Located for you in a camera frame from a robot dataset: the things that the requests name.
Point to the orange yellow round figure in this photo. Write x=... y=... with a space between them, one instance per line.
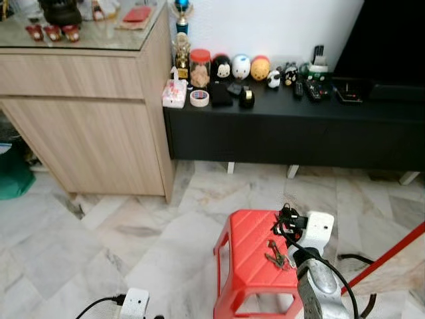
x=260 y=69

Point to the black wallet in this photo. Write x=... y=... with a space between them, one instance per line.
x=220 y=94

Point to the flat red box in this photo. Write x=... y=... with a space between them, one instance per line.
x=137 y=15

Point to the red plastic stool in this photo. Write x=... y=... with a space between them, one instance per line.
x=249 y=266

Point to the black low TV console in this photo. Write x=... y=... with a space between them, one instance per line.
x=299 y=133

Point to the black television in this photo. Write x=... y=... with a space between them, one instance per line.
x=392 y=40

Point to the black tape dispenser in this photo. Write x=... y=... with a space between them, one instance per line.
x=246 y=98

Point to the small black white figure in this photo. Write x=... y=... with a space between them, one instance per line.
x=273 y=80

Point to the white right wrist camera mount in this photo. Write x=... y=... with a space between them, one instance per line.
x=320 y=229

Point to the black remote control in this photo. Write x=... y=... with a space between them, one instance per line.
x=317 y=91

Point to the white dock with black phone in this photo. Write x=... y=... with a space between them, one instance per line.
x=319 y=61

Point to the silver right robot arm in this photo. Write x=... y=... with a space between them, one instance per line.
x=320 y=289

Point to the black pot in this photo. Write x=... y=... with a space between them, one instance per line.
x=61 y=12

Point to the green bag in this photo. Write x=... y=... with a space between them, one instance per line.
x=14 y=176

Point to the bunch of metal keys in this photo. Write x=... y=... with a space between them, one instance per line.
x=275 y=256

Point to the roll of tape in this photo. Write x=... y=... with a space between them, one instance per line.
x=199 y=98

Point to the gold and blue trophy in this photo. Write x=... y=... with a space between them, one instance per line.
x=180 y=50

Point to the light wooden cabinet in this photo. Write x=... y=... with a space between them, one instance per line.
x=86 y=133

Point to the clear jar with red lid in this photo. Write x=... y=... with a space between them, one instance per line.
x=200 y=70

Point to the white round figure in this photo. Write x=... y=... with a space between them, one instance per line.
x=241 y=67

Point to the red-edged wooden board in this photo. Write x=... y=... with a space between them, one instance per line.
x=392 y=262

